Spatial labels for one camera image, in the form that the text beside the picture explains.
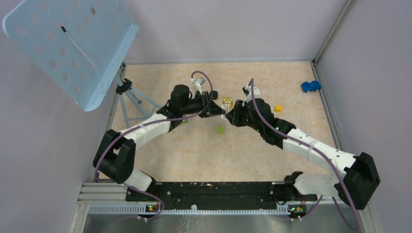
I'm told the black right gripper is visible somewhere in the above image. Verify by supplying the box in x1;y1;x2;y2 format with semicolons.
225;100;263;133

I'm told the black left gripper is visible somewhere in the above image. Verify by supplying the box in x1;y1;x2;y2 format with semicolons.
181;91;225;118

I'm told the white earbud charging case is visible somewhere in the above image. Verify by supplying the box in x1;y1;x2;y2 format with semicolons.
221;105;230;121

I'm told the black earbud charging case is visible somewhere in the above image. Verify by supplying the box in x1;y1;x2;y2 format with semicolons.
210;91;219;100

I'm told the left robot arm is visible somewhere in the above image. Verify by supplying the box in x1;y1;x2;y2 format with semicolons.
93;84;225;201

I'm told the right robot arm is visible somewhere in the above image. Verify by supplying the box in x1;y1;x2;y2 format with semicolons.
225;98;380;210

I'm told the yellow owl block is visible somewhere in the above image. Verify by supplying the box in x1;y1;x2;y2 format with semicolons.
223;97;233;111

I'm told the green wooden cube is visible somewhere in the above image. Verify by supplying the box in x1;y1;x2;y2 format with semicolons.
217;126;223;134

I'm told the yellow wooden cube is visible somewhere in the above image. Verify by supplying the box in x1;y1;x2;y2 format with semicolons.
275;105;282;113

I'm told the blue toy car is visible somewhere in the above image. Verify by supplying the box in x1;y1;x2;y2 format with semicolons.
301;80;322;93

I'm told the light blue tripod stand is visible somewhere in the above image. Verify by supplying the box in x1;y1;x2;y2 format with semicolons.
114;62;161;128

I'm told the light blue perforated tray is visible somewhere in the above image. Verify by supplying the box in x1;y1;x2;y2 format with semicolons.
2;0;139;112

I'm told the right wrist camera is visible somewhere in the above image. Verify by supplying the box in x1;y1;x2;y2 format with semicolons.
242;85;252;97

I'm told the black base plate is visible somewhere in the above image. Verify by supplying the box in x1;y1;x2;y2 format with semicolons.
125;182;318;211

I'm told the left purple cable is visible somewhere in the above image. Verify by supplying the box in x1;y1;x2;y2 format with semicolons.
93;70;214;222

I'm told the purple cable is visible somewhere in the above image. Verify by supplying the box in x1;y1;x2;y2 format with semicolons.
248;78;364;232
93;70;214;222

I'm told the aluminium frame rail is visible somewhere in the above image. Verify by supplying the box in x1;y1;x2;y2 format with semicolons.
77;182;371;216

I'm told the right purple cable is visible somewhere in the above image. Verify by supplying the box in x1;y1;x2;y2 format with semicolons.
248;78;364;232

